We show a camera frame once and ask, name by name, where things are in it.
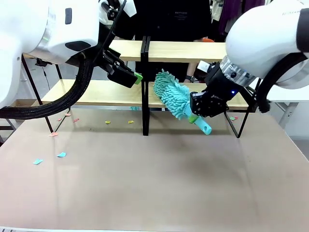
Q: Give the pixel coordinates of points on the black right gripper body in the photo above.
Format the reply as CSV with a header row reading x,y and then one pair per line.
x,y
218,84

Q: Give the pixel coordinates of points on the left gripper finger with green tip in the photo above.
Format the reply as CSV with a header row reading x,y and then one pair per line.
x,y
125,76
114,52

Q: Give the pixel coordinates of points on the teal paper scrap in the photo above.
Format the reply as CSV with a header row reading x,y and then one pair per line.
x,y
37,161
61,154

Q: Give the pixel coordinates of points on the wooden two-tier shelf black frame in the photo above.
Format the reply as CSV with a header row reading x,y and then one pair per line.
x,y
108,94
183,50

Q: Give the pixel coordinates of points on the right gripper finger with green tip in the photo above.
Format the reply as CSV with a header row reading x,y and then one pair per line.
x,y
217,108
198,104

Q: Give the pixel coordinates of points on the person in black clothes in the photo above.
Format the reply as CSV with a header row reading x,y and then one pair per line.
x,y
169,21

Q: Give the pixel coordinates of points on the orange paper scrap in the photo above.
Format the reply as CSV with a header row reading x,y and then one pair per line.
x,y
53,134

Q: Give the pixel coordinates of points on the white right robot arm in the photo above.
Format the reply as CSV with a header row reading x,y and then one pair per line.
x,y
263,36

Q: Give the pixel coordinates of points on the teal microfiber duster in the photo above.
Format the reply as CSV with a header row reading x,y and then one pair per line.
x,y
171,94

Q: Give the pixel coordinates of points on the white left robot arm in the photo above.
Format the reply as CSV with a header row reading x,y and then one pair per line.
x,y
36,24

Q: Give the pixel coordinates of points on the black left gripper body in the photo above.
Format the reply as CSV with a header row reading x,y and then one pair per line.
x,y
109,62

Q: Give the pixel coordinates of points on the bystander in purple top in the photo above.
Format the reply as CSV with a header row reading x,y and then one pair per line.
x,y
231,12

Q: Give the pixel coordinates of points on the person's left forearm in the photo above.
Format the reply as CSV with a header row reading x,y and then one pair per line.
x,y
193,72

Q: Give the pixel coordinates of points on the black wristwatch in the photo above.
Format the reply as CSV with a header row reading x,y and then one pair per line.
x,y
190,78

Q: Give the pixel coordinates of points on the large white table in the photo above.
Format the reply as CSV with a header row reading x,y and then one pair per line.
x,y
289,94

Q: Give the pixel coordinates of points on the cardboard box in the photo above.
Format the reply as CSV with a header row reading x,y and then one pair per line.
x,y
21,102

